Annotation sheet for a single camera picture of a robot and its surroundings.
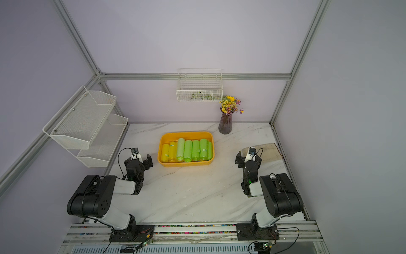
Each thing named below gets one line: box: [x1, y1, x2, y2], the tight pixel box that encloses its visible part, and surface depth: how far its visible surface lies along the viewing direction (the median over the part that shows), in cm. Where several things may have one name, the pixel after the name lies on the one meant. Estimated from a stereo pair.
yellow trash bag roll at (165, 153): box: [161, 143, 170, 163], surface depth 101 cm
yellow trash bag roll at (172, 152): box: [168, 141, 177, 163], surface depth 100 cm
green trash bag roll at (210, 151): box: [207, 141, 214, 161], surface depth 99 cm
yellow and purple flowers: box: [218, 95, 245, 116], surface depth 100 cm
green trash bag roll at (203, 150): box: [199, 138, 208, 161], surface depth 97 cm
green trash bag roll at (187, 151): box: [183, 139, 193, 163], surface depth 95 cm
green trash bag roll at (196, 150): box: [191, 139, 201, 162], surface depth 95 cm
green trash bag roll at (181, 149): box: [176, 137, 186, 161], surface depth 97 cm
